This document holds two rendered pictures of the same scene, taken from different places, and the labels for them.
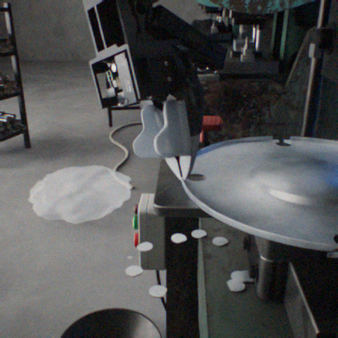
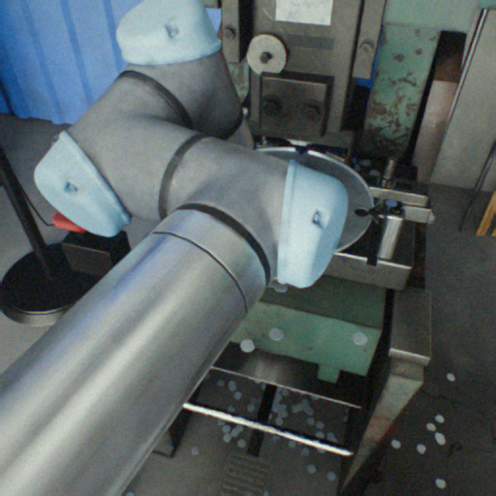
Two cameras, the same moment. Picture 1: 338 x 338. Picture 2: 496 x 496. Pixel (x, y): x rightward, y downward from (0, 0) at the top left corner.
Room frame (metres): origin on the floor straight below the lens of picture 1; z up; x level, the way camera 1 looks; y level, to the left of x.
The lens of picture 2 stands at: (0.34, 0.42, 1.24)
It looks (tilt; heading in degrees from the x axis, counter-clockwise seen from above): 44 degrees down; 284
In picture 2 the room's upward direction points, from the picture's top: straight up
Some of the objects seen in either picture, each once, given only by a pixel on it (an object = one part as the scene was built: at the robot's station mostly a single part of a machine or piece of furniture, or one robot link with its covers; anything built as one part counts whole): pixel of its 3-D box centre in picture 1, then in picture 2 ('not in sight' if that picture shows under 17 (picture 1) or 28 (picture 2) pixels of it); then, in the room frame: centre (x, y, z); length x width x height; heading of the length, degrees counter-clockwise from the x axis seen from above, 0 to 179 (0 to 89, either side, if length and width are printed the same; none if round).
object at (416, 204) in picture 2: not in sight; (390, 183); (0.25, -0.28, 0.76); 0.17 x 0.06 x 0.10; 177
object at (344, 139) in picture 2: not in sight; (304, 114); (0.42, -0.29, 0.86); 0.20 x 0.16 x 0.05; 177
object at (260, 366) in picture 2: not in sight; (286, 310); (0.42, -0.30, 0.31); 0.43 x 0.42 x 0.01; 177
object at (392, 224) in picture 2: not in sight; (389, 232); (0.25, -0.15, 0.75); 0.03 x 0.03 x 0.10; 87
